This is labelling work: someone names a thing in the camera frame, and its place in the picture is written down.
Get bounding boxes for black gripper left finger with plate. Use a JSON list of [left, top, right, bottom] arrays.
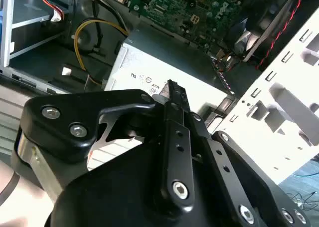
[[14, 79, 195, 209]]

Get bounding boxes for black gripper right finger link bars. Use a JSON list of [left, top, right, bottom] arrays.
[[179, 87, 312, 227]]

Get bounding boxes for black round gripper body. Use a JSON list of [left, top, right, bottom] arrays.
[[49, 109, 250, 227]]

